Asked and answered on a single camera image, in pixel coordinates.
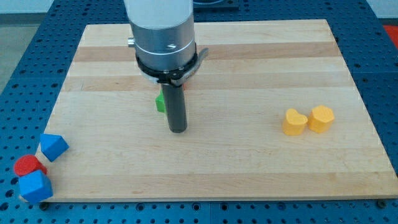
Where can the yellow heart block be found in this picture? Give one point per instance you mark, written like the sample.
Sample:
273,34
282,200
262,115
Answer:
294,123

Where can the red cylinder block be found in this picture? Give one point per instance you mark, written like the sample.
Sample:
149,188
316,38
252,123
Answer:
28,164

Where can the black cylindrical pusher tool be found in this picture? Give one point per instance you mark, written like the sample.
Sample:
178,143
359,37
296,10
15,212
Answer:
174,101

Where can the wooden board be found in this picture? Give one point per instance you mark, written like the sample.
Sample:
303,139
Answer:
122,150

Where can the blue cube block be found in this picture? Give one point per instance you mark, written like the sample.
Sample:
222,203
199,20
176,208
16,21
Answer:
35,187

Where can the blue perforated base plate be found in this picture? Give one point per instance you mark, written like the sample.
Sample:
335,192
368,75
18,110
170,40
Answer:
29,96

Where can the yellow hexagon block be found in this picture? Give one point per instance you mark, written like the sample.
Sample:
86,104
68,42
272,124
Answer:
320,119

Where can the green block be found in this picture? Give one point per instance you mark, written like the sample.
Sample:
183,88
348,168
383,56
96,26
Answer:
160,103

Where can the blue triangle block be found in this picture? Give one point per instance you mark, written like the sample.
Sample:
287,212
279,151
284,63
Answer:
52,146

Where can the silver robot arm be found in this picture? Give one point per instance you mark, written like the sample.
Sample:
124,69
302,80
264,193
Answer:
166,51

